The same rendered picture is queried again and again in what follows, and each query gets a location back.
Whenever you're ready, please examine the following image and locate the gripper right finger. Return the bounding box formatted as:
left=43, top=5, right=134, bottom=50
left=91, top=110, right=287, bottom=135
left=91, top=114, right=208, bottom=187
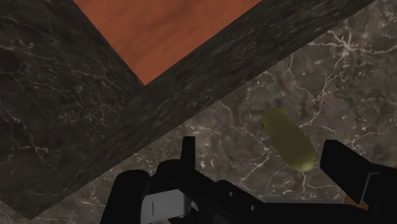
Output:
left=319, top=139, right=397, bottom=224

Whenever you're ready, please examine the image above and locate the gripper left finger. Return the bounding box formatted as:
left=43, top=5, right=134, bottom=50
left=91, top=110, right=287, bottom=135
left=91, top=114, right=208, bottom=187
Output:
left=99, top=136, right=218, bottom=224

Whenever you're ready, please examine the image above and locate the yellow-green oblong fruit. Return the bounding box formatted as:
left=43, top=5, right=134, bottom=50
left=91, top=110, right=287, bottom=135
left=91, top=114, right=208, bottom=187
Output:
left=261, top=107, right=316, bottom=172

